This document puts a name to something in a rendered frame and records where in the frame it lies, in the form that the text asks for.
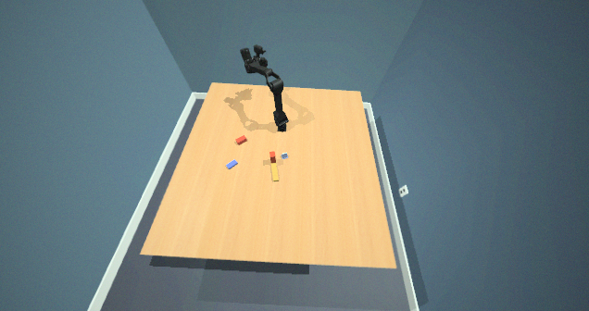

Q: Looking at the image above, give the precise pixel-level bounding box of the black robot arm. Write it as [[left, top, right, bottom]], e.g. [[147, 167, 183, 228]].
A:
[[240, 48, 289, 131]]

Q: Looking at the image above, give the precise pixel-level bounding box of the blue flat bar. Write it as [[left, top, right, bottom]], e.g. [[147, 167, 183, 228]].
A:
[[226, 159, 238, 169]]

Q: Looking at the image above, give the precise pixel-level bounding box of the red-orange rectangular block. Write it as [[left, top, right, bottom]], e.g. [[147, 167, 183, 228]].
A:
[[236, 135, 247, 145]]

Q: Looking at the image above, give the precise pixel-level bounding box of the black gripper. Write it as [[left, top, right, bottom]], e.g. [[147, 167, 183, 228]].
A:
[[254, 44, 266, 60]]

